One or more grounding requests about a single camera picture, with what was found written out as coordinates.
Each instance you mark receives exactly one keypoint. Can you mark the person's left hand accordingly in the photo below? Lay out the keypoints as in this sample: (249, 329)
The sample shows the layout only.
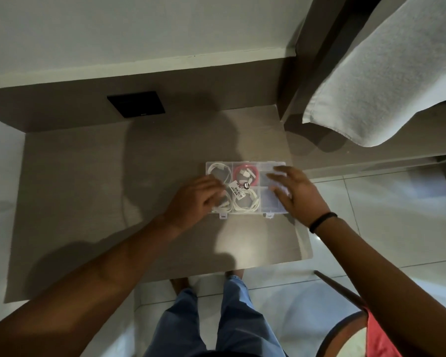
(191, 204)

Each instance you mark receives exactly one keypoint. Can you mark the person's right hand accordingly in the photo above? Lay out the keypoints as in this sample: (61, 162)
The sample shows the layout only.
(303, 198)

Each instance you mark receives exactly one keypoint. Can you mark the person's right fingers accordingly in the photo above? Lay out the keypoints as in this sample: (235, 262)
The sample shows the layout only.
(282, 179)

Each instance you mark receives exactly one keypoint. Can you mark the person's left fingers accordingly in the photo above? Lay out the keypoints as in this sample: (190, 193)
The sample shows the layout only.
(213, 191)

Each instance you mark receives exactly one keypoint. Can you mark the clear plastic organizer box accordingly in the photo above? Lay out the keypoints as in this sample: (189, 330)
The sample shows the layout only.
(262, 189)

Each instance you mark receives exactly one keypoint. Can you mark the person's right forearm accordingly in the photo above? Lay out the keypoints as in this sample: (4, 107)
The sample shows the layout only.
(386, 286)

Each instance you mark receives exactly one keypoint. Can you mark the person's left forearm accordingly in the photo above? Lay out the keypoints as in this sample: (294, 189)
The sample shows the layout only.
(96, 282)

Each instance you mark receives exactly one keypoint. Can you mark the white barcode label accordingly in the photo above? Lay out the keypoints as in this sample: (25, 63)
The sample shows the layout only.
(237, 187)

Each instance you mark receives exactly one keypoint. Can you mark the black wristband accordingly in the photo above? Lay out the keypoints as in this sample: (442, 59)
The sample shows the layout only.
(321, 221)

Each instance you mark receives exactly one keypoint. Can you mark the person's right foot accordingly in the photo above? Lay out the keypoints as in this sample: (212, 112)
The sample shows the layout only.
(236, 274)

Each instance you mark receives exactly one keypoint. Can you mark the person's foot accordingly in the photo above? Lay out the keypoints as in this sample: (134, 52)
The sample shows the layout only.
(180, 285)
(236, 274)

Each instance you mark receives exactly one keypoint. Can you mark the person's left foot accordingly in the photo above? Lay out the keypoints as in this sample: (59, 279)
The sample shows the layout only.
(180, 285)

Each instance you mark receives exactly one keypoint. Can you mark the dark wooden chair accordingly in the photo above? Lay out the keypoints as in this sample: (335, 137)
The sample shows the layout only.
(342, 293)

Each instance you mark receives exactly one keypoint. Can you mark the blue jeans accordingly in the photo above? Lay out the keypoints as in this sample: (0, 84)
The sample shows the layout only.
(212, 327)

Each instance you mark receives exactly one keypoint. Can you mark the white towel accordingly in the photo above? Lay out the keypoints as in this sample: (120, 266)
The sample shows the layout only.
(386, 78)

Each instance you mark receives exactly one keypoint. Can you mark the red shirt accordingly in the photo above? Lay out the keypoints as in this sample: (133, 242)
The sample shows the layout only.
(381, 338)

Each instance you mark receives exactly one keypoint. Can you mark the black wall socket panel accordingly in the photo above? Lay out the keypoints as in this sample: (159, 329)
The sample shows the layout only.
(135, 104)

